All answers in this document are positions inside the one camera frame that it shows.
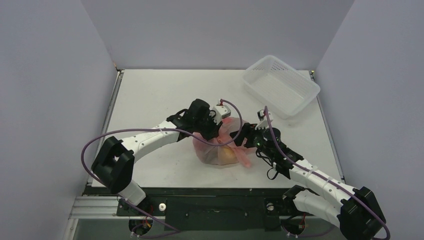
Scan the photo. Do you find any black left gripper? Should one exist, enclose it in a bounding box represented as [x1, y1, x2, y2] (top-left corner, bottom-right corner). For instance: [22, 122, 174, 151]
[194, 111, 223, 142]

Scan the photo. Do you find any pink plastic bag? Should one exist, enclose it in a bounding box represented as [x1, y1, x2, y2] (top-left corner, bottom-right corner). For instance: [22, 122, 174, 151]
[192, 117, 253, 168]

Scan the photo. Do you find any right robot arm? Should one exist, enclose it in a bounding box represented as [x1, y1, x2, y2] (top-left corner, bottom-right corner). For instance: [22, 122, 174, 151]
[230, 123, 391, 240]

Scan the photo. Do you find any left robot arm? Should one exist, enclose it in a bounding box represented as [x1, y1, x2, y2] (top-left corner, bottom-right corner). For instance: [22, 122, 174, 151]
[91, 98, 231, 215]

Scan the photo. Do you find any yellow fake lemon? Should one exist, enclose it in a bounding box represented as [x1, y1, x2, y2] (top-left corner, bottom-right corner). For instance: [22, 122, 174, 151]
[218, 146, 239, 165]

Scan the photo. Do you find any white plastic basket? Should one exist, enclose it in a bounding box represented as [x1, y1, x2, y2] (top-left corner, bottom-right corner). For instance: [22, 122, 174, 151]
[241, 55, 321, 119]

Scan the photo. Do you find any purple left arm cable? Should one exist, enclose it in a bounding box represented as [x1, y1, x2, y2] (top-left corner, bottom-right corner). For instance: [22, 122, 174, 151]
[81, 98, 244, 186]

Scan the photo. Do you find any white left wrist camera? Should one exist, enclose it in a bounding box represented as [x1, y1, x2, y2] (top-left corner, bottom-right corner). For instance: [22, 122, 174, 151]
[209, 101, 231, 125]

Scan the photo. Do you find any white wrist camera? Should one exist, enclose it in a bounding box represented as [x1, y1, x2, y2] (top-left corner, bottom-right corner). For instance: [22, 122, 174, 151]
[254, 109, 274, 130]
[209, 101, 231, 125]

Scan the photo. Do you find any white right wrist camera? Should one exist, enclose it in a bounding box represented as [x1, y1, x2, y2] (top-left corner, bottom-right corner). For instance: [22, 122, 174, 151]
[254, 109, 274, 130]

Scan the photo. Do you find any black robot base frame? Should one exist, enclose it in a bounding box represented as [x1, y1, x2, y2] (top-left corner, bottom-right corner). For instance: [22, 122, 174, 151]
[82, 186, 335, 233]

